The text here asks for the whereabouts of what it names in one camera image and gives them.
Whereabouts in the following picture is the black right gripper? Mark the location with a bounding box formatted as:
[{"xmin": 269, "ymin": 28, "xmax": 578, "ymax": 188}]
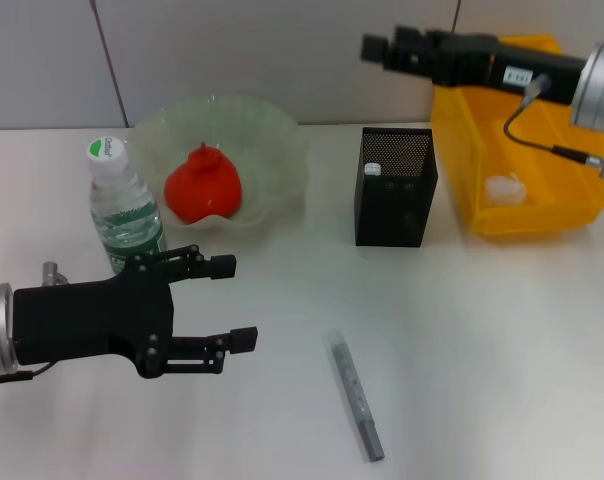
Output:
[{"xmin": 360, "ymin": 25, "xmax": 589, "ymax": 107}]

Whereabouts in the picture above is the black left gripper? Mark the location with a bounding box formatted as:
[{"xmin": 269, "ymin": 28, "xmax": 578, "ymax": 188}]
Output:
[{"xmin": 12, "ymin": 244, "xmax": 259, "ymax": 380}]

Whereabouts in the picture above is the orange fruit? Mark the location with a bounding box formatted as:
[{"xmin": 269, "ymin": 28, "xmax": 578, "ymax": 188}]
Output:
[{"xmin": 162, "ymin": 142, "xmax": 244, "ymax": 225}]

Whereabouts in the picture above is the grey marker pen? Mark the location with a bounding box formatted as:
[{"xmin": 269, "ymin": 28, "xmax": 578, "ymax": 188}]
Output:
[{"xmin": 325, "ymin": 328, "xmax": 386, "ymax": 462}]

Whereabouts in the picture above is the clear green-label water bottle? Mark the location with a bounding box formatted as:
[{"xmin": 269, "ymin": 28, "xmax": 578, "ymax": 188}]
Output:
[{"xmin": 85, "ymin": 135, "xmax": 169, "ymax": 276}]

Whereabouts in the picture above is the white paper ball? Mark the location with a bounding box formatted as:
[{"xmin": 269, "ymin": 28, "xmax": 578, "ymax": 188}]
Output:
[{"xmin": 484, "ymin": 172, "xmax": 528, "ymax": 207}]

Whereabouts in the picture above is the pale green wavy fruit bowl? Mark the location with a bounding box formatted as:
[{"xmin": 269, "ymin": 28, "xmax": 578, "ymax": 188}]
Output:
[{"xmin": 129, "ymin": 94, "xmax": 313, "ymax": 242}]

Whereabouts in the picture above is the black mesh pen holder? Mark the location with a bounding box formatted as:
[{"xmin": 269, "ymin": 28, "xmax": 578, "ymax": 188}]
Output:
[{"xmin": 354, "ymin": 126, "xmax": 440, "ymax": 248}]

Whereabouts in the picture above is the yellow plastic bin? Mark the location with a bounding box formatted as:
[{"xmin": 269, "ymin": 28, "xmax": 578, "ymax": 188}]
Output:
[{"xmin": 429, "ymin": 33, "xmax": 604, "ymax": 242}]

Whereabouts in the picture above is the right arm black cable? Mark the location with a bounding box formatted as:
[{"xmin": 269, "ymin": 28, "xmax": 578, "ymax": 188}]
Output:
[{"xmin": 503, "ymin": 73, "xmax": 604, "ymax": 181}]

